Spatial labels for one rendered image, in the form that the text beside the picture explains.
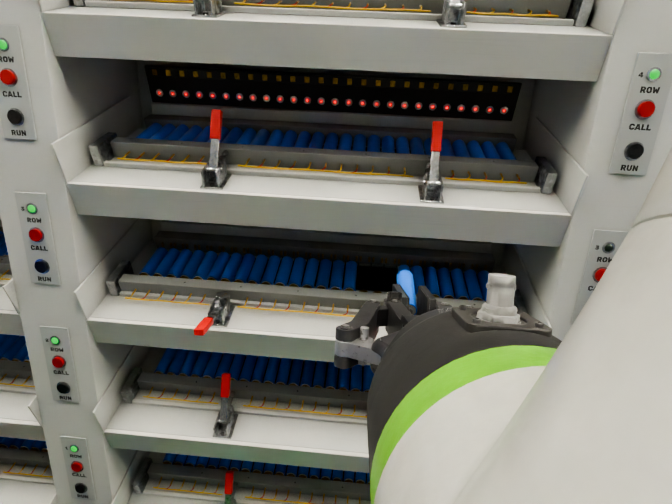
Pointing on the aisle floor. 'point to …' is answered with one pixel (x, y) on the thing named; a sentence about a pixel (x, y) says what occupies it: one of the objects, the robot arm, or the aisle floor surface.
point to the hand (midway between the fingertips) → (412, 306)
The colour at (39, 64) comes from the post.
